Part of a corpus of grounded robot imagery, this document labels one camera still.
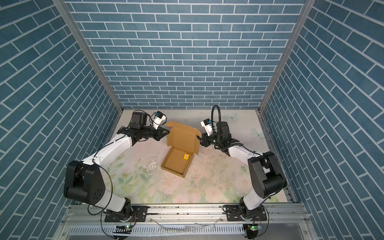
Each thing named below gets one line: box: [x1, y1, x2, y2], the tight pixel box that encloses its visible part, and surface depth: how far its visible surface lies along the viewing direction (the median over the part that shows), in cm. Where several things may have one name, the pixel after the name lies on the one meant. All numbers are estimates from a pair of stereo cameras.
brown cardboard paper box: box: [160, 121, 202, 178], surface depth 89 cm
